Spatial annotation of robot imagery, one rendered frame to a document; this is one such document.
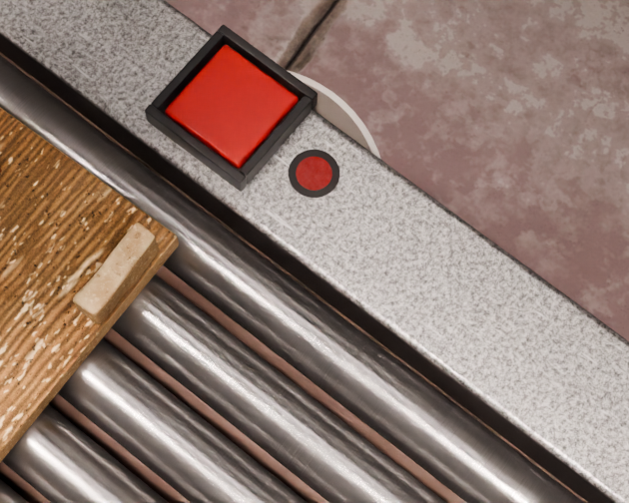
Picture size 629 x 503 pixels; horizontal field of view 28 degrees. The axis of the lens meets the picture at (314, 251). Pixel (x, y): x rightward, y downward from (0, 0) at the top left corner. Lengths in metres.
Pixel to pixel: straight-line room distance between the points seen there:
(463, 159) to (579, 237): 0.19
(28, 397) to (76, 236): 0.10
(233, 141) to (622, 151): 1.13
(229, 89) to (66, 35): 0.11
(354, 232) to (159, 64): 0.17
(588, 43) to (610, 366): 1.17
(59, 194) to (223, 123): 0.11
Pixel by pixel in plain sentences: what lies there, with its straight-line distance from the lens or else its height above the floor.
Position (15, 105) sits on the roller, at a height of 0.92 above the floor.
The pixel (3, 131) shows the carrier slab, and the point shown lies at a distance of 0.78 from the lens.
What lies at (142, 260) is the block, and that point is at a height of 0.95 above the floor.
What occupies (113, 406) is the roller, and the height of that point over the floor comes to 0.92.
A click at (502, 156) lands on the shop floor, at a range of 1.79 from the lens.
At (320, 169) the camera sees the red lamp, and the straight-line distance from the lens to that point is 0.77.
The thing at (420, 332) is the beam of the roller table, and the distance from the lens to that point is 0.75.
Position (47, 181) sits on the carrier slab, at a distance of 0.76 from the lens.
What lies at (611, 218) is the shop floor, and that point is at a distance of 1.79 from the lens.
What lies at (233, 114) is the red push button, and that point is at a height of 0.93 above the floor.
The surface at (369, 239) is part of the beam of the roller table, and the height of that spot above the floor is 0.92.
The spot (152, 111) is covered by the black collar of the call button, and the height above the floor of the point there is 0.93.
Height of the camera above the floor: 1.64
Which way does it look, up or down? 72 degrees down
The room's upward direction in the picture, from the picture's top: 5 degrees clockwise
